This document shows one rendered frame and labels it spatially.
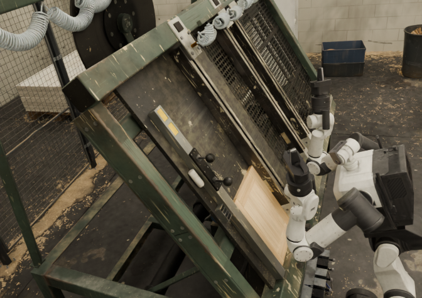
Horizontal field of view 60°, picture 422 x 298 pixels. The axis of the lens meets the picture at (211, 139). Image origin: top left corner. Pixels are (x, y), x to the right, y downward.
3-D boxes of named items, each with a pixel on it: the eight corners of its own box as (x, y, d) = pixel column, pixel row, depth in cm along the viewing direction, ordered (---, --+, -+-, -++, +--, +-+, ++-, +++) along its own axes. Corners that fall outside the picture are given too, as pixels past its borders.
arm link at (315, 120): (324, 101, 185) (324, 123, 188) (304, 105, 184) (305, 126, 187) (336, 105, 175) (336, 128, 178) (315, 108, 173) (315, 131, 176)
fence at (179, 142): (275, 280, 167) (283, 278, 165) (147, 114, 142) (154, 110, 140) (278, 271, 171) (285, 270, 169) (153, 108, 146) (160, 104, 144)
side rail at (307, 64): (316, 102, 316) (328, 96, 309) (247, -11, 286) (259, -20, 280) (318, 98, 322) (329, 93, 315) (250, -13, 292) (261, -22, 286)
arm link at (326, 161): (328, 170, 203) (358, 154, 185) (316, 182, 195) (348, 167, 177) (314, 154, 203) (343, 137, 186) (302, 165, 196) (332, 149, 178)
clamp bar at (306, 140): (308, 156, 245) (341, 143, 231) (206, 0, 213) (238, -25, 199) (310, 148, 252) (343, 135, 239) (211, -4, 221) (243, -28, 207)
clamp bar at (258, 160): (289, 226, 194) (331, 215, 180) (151, 34, 162) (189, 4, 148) (292, 212, 201) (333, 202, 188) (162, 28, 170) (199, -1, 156)
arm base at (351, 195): (364, 226, 148) (387, 211, 143) (360, 241, 138) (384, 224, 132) (337, 198, 151) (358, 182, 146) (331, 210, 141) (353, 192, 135)
